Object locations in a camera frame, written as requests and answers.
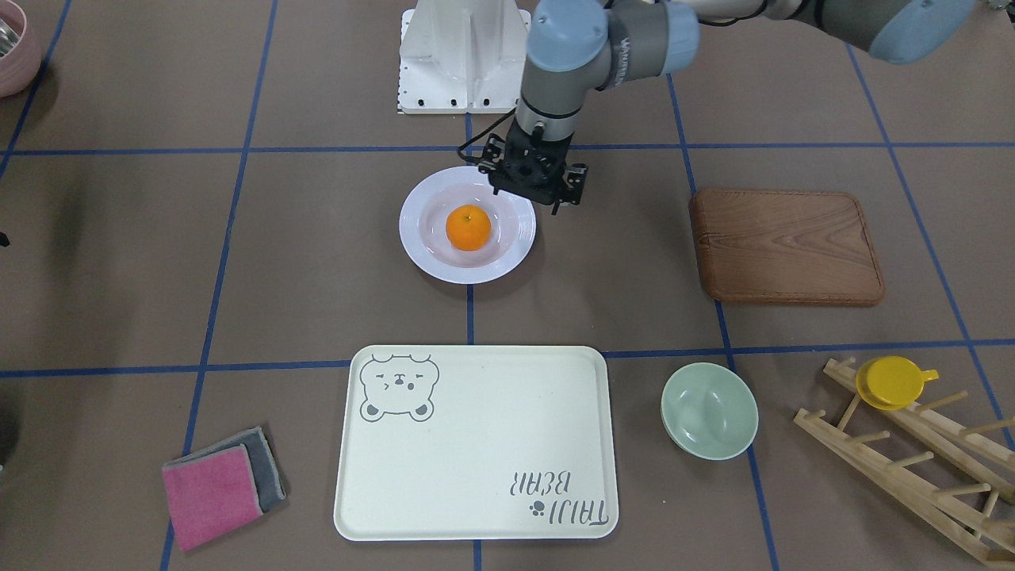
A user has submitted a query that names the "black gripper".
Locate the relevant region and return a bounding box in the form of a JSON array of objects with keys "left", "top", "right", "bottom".
[{"left": 487, "top": 121, "right": 573, "bottom": 207}]

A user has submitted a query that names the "orange fruit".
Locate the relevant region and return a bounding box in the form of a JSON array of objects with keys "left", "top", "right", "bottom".
[{"left": 445, "top": 205, "right": 492, "bottom": 252}]

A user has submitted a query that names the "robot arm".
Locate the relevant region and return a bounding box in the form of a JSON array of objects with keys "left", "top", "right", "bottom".
[{"left": 473, "top": 1, "right": 975, "bottom": 208}]

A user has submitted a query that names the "cream bear tray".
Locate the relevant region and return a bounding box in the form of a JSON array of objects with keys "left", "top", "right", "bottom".
[{"left": 333, "top": 346, "right": 619, "bottom": 542}]

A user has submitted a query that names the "white round plate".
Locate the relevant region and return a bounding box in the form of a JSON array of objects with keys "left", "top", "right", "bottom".
[{"left": 399, "top": 166, "right": 537, "bottom": 285}]

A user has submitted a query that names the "wooden cutting board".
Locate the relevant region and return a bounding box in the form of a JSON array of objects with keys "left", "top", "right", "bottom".
[{"left": 689, "top": 188, "right": 886, "bottom": 307}]

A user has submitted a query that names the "green bowl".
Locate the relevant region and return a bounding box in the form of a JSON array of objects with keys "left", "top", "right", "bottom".
[{"left": 661, "top": 362, "right": 759, "bottom": 462}]

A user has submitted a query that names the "yellow mug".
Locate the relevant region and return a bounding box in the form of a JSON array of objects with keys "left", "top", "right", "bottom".
[{"left": 853, "top": 355, "right": 940, "bottom": 411}]

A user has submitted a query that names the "pink cloth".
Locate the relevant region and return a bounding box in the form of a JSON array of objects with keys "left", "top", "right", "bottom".
[{"left": 162, "top": 445, "right": 264, "bottom": 552}]

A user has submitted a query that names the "pink bowl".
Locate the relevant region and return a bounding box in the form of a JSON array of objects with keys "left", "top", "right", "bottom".
[{"left": 1, "top": 1, "right": 43, "bottom": 98}]

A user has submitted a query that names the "metal scoop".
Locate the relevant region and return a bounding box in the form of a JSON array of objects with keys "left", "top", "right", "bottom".
[{"left": 0, "top": 18, "right": 21, "bottom": 58}]

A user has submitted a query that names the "wooden drying rack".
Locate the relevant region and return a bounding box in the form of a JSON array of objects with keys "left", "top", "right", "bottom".
[{"left": 793, "top": 357, "right": 1014, "bottom": 570}]

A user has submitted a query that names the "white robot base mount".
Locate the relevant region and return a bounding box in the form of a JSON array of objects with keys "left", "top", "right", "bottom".
[{"left": 396, "top": 1, "right": 532, "bottom": 115}]

